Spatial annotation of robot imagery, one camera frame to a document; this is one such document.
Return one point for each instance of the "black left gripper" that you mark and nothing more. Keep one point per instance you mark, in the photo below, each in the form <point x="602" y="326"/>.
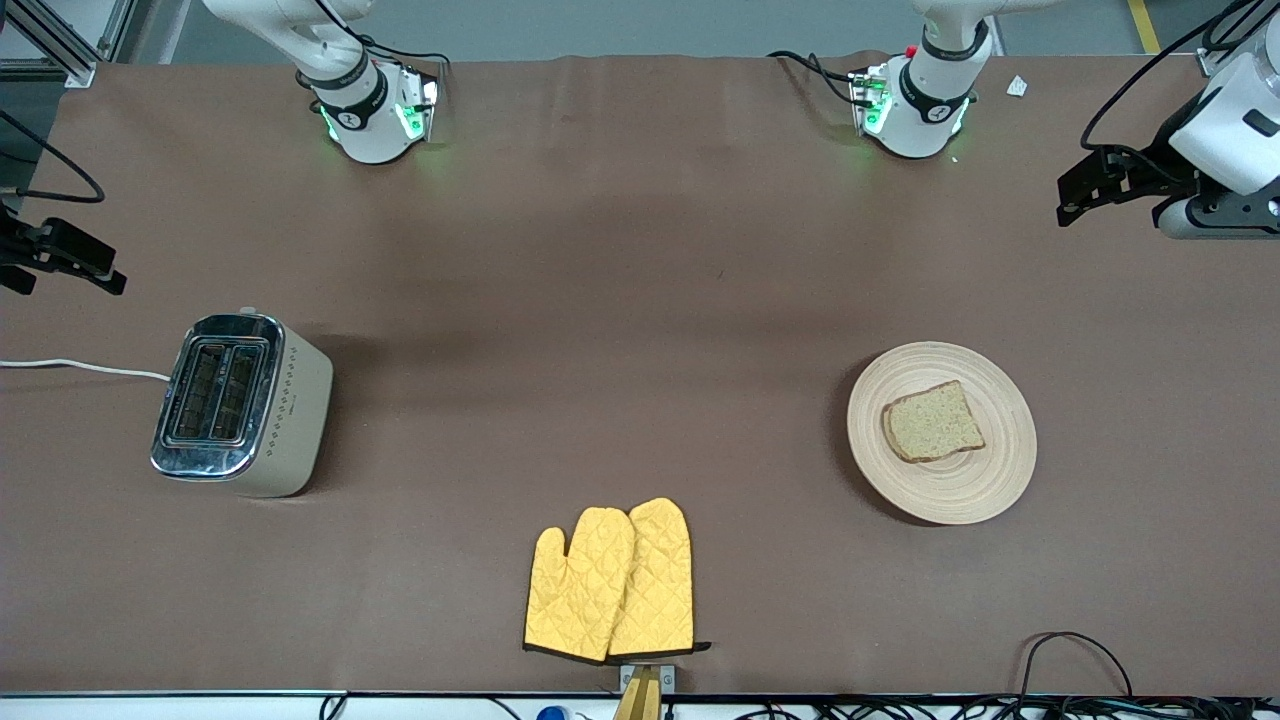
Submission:
<point x="1146" y="172"/>

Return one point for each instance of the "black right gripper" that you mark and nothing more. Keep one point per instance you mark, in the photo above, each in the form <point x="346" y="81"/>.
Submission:
<point x="12" y="247"/>

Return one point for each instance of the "slice of brown bread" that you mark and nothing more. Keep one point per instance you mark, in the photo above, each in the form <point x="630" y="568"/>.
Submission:
<point x="933" y="425"/>

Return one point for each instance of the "round wooden plate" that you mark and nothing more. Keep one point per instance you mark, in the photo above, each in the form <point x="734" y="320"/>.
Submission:
<point x="940" y="490"/>

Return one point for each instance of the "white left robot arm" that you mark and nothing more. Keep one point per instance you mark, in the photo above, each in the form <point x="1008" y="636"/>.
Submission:
<point x="930" y="110"/>

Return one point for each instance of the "silver beige two-slot toaster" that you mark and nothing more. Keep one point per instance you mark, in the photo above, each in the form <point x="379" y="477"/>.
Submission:
<point x="250" y="410"/>

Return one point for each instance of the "small white paper scrap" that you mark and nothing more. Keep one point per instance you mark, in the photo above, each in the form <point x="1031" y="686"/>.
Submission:
<point x="1017" y="86"/>

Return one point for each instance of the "brown table cover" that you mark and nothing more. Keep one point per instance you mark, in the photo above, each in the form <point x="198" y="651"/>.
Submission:
<point x="640" y="200"/>

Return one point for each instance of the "yellow quilted oven mitt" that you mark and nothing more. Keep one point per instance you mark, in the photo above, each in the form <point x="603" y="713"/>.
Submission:
<point x="575" y="590"/>
<point x="655" y="580"/>

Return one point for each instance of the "small blue object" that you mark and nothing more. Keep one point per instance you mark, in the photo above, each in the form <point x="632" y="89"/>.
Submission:
<point x="552" y="713"/>

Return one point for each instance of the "aluminium frame profile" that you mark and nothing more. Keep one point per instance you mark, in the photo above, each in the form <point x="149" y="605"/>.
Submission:
<point x="1215" y="60"/>
<point x="60" y="45"/>

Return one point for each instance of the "grey metal bracket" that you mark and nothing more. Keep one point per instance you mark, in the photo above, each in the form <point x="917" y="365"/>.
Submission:
<point x="668" y="678"/>

